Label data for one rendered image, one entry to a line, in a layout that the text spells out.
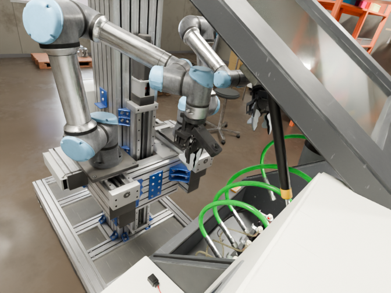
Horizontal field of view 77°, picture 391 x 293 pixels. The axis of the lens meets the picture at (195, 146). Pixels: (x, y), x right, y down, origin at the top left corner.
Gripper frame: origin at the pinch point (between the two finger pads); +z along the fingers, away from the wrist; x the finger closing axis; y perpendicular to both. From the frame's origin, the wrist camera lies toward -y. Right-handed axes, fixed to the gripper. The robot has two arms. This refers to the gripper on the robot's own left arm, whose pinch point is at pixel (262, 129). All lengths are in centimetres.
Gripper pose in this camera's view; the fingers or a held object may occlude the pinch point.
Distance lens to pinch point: 106.8
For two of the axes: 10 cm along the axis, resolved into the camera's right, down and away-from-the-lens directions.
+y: -4.2, 1.9, 8.9
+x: -9.0, -1.7, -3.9
